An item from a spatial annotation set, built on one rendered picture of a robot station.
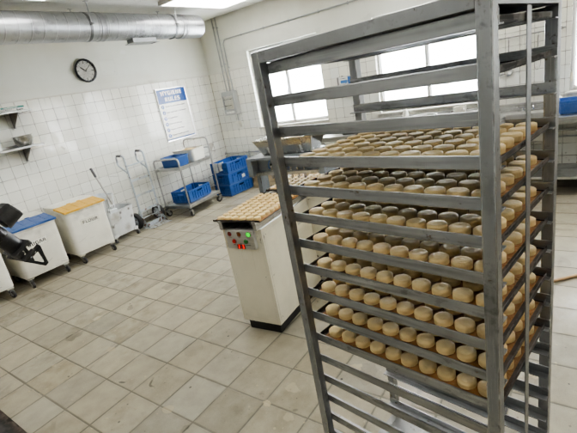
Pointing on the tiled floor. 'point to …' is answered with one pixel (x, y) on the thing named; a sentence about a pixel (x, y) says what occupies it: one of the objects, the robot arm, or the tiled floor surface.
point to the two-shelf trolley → (184, 182)
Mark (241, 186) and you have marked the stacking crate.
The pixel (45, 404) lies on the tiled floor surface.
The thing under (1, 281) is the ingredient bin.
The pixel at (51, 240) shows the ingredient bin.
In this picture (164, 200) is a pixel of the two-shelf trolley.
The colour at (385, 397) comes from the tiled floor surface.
